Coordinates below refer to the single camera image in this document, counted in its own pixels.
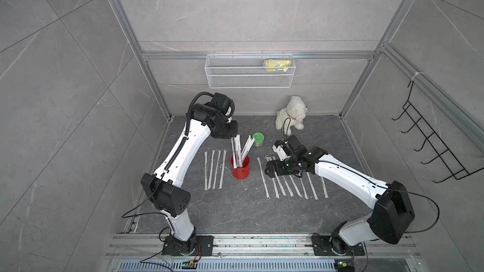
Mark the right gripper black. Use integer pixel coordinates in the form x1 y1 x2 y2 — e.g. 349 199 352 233
263 157 298 178

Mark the white straw eleventh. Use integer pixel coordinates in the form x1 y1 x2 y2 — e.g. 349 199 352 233
207 150 215 190

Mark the bundle of white straws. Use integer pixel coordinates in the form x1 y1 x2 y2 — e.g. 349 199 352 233
231 135 254 168

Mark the red cup container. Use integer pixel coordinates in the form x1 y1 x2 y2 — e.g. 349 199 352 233
230 154 252 180

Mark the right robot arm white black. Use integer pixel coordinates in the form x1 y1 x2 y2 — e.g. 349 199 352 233
265 136 415 255

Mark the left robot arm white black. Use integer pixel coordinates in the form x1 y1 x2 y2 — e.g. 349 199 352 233
141 92 238 254

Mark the green lid jar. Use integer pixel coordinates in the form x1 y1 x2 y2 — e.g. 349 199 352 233
252 132 265 147

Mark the white plush dog toy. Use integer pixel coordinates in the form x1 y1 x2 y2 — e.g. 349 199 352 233
276 96 308 136

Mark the yellow sponge in basket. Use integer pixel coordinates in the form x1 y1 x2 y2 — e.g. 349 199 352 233
263 59 292 72

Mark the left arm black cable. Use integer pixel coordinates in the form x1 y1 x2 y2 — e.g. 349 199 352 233
162 91 214 175

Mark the white wire mesh basket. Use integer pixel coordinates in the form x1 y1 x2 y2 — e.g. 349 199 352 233
204 54 296 89

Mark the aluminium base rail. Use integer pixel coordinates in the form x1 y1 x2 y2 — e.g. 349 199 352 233
105 233 420 261

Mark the black wire hook rack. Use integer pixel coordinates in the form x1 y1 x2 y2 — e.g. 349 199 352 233
392 81 483 184

